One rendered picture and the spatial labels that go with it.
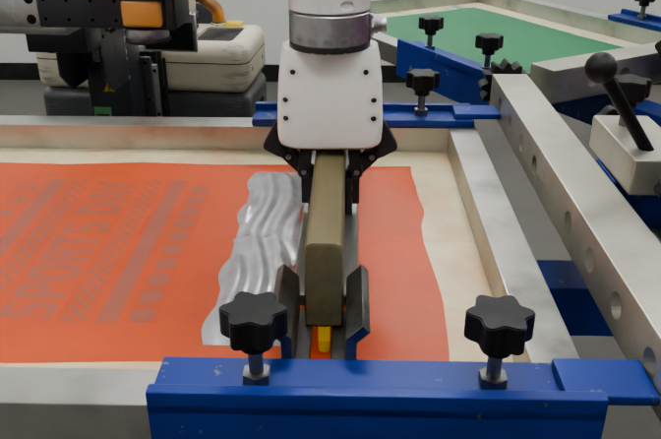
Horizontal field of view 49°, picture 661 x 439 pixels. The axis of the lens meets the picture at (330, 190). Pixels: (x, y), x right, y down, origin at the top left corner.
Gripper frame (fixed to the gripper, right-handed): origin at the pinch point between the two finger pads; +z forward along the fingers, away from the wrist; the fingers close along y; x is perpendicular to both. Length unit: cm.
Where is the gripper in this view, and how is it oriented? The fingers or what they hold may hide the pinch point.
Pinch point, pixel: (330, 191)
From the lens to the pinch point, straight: 73.6
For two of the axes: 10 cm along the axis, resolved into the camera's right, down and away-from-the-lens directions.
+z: 0.0, 9.1, 4.2
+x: -0.3, 4.2, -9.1
